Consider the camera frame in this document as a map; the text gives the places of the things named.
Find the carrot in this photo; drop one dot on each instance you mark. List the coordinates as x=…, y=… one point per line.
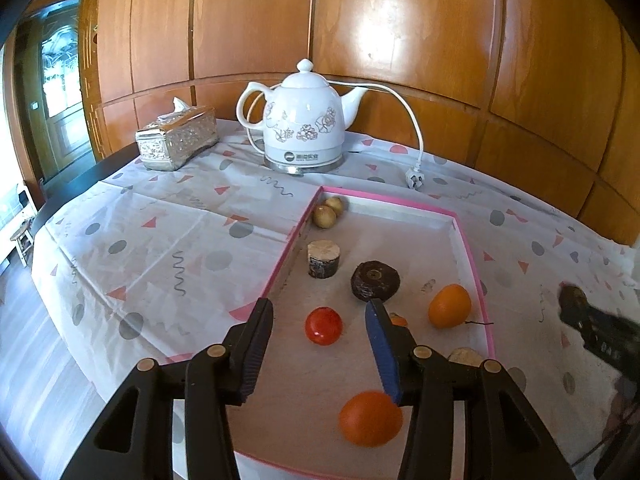
x=398, y=319

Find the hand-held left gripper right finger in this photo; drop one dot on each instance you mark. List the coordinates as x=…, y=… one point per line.
x=385, y=360

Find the orange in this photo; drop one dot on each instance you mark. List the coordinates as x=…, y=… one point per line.
x=371, y=419
x=450, y=306

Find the person's right hand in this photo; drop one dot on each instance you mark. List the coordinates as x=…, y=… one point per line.
x=622, y=410

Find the small brown round fruit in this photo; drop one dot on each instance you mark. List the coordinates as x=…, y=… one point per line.
x=335, y=204
x=324, y=216

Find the silver kettle base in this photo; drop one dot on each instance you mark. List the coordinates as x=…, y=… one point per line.
x=300, y=165

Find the red tomato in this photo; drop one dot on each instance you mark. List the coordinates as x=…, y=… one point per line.
x=324, y=326

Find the small wooden stool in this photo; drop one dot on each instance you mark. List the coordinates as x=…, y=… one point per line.
x=22, y=241

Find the silver patterned tissue box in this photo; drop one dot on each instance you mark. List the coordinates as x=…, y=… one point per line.
x=175, y=137

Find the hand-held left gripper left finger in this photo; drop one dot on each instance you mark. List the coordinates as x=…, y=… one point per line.
x=252, y=355

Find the white patterned tablecloth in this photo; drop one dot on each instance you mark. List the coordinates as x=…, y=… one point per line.
x=165, y=240

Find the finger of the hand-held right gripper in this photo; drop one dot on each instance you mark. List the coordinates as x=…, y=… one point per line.
x=575, y=316

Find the round wood stump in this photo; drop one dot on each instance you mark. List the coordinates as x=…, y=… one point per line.
x=324, y=259

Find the wooden glass door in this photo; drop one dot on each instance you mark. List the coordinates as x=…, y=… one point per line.
x=55, y=90

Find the pink rimmed tray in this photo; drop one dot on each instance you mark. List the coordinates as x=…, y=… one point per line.
x=310, y=370

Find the white floral electric kettle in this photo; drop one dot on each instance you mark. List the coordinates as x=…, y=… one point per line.
x=305, y=120

